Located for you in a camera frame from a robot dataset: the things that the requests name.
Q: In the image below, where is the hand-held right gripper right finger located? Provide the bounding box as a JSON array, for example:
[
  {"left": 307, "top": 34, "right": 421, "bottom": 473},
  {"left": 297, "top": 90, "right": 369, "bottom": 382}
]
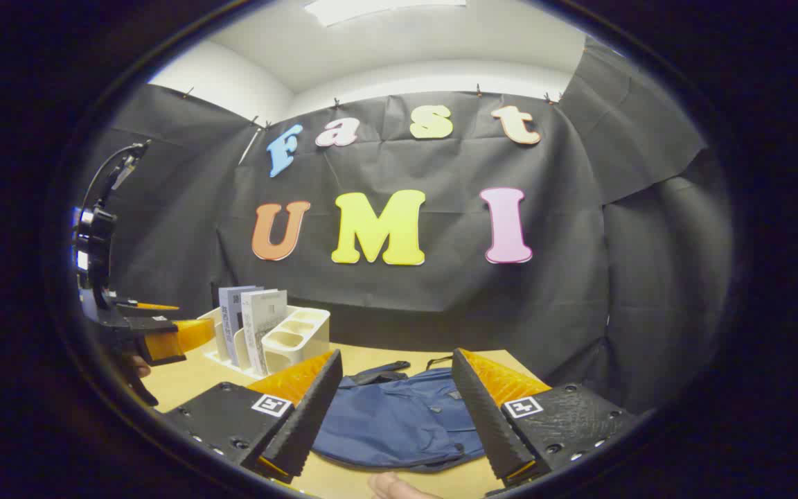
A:
[{"left": 451, "top": 348, "right": 639, "bottom": 489}]

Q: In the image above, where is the ceiling light panel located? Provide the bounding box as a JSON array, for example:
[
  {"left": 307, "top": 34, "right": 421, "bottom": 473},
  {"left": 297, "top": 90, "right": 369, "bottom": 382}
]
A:
[{"left": 302, "top": 0, "right": 468, "bottom": 28}]

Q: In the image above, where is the white bookshelf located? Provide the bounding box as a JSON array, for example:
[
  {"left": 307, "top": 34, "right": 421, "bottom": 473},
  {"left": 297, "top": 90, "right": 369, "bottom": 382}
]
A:
[{"left": 197, "top": 305, "right": 332, "bottom": 379}]

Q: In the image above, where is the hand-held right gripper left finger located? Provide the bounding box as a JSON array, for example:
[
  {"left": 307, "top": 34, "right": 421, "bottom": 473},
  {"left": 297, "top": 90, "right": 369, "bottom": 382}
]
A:
[{"left": 163, "top": 349, "right": 344, "bottom": 484}]

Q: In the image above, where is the blue schoolbag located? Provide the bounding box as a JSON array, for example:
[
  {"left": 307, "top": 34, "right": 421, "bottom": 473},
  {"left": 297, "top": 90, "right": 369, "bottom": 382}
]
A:
[{"left": 311, "top": 356, "right": 488, "bottom": 474}]

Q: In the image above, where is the white book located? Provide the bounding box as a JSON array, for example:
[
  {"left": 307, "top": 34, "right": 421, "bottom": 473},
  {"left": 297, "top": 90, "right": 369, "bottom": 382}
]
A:
[{"left": 240, "top": 288, "right": 289, "bottom": 377}]

